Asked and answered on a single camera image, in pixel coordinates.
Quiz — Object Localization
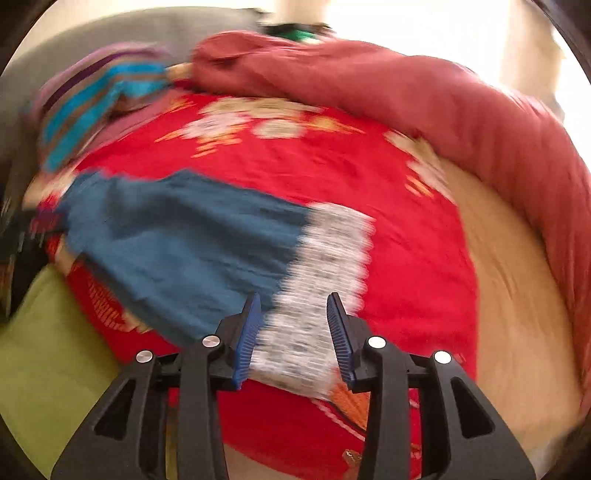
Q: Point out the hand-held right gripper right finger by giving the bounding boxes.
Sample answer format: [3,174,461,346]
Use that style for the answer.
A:
[326,292,536,480]

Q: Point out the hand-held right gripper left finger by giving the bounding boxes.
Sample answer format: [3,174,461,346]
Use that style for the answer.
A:
[51,292,262,480]

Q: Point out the blue pants with patterned waistband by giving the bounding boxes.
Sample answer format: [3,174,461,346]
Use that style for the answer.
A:
[58,168,375,400]

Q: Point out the lime green cloth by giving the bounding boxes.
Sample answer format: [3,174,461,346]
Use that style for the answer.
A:
[0,265,181,480]

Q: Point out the red floral blanket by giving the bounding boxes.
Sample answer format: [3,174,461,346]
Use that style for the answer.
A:
[23,90,478,480]

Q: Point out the cream bed sheet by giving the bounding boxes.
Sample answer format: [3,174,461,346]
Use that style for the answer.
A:
[434,157,583,472]

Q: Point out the striped towel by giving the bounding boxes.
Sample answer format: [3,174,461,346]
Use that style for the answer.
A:
[28,42,174,174]

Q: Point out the pink quilted pillow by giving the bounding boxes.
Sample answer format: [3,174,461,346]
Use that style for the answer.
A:
[92,88,185,153]

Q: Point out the grey quilted headboard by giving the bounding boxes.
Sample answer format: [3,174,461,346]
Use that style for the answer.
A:
[0,18,259,162]

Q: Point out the cream cloth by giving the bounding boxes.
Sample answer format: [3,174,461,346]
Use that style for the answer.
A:
[165,62,195,83]

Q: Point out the dusty pink quilt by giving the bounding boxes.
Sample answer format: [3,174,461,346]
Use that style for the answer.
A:
[189,31,591,398]

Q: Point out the green and black clothing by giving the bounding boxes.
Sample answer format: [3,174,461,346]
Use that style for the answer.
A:
[263,23,333,44]

